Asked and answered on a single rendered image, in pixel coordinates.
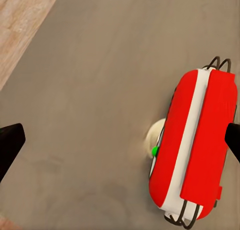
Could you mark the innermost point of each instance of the radio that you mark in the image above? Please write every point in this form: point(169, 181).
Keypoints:
point(190, 155)

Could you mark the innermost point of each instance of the coffee table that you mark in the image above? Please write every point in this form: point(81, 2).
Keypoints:
point(92, 91)

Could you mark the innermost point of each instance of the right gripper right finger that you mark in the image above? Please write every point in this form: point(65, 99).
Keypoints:
point(232, 138)

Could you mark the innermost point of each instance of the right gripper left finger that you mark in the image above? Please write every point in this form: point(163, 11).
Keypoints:
point(12, 138)

